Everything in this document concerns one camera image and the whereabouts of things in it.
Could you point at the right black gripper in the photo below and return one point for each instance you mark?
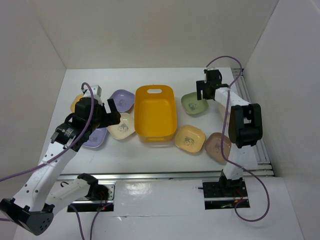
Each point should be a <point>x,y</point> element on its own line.
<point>201,85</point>

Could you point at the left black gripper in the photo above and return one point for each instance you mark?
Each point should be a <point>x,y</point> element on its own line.
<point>110,118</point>

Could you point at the purple plate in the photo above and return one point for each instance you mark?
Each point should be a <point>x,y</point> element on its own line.
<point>96,138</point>
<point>123,99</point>

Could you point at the green square plate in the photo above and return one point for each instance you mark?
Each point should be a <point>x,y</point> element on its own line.
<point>192,105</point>

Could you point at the cream plate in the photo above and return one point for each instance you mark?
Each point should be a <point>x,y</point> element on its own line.
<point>222,110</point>
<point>124,129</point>

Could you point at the yellow plate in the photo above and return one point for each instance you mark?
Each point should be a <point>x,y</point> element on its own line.
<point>190,139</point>
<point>73,104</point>

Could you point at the brown square plate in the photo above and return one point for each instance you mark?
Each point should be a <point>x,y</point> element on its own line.
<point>212,147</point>

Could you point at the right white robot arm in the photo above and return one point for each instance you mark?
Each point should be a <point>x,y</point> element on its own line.
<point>244,127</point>

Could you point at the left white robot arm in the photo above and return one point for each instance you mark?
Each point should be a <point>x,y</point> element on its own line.
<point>35,205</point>

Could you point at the yellow plastic bin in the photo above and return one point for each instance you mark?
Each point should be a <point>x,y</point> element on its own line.
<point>155,114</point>

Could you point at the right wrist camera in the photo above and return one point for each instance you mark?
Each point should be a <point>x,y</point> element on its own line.
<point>207,69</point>

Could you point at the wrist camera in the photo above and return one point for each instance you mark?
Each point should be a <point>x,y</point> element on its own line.
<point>207,69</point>
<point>95,89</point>

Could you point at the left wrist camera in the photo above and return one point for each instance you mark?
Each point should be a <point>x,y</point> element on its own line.
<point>95,89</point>

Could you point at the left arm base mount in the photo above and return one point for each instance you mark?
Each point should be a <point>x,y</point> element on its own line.
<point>86,194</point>

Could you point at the aluminium rail front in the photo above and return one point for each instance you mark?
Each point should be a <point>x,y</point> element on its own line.
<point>163,176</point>

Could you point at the aluminium rail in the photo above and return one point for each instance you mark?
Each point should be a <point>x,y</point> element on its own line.
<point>163,176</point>
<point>256,120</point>

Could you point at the aluminium rail right side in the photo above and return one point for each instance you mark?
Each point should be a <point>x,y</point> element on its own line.
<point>256,120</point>

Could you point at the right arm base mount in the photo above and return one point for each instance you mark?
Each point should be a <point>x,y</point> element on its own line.
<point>216,198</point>

